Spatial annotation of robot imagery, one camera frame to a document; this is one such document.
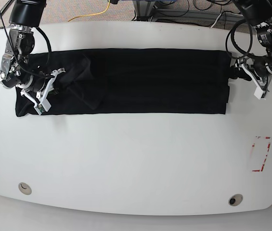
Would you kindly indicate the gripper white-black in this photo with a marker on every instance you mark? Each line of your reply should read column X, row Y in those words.
column 259, row 71
column 37, row 90

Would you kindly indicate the black t-shirt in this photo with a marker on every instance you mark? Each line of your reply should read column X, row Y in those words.
column 105, row 81

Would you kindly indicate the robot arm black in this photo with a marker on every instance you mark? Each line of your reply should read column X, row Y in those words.
column 14, row 69
column 257, row 14

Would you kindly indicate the red tape rectangle marking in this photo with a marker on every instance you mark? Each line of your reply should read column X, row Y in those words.
column 259, row 153

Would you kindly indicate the left table grommet hole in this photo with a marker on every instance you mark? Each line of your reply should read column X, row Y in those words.
column 24, row 188

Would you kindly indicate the table grommet hole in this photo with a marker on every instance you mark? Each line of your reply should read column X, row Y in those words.
column 235, row 200
column 24, row 188

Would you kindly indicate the right table grommet hole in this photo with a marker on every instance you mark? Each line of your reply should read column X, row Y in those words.
column 235, row 200

